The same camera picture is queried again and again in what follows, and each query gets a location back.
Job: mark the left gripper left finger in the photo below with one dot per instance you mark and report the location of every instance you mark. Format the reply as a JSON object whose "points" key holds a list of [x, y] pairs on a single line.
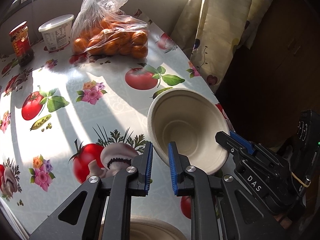
{"points": [[100, 208]]}

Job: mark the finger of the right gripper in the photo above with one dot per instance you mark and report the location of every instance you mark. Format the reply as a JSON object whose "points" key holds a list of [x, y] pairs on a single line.
{"points": [[230, 144], [242, 142]]}

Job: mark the white plastic tub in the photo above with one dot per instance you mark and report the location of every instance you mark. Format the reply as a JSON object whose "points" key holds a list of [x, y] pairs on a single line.
{"points": [[56, 32]]}

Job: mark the large beige pulp bowl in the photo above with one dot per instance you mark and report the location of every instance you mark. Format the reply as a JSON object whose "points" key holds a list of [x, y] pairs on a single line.
{"points": [[192, 122]]}

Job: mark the small beige pulp bowl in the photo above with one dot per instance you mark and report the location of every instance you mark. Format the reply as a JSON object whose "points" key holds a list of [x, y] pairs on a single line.
{"points": [[144, 228]]}

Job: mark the red label sauce jar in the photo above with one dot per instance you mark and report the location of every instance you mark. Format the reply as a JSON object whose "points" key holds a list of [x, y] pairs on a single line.
{"points": [[20, 42]]}

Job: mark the fruit pattern tablecloth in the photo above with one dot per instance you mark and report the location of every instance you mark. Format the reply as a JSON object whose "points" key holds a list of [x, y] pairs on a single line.
{"points": [[56, 109]]}

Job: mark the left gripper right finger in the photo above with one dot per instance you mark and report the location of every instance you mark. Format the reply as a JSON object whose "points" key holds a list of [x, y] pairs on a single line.
{"points": [[221, 208]]}

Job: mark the cream patterned curtain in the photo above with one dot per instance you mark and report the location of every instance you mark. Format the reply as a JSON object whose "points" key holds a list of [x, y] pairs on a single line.
{"points": [[210, 31]]}

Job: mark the plastic bag of oranges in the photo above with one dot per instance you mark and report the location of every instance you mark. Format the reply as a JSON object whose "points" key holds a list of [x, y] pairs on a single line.
{"points": [[101, 28]]}

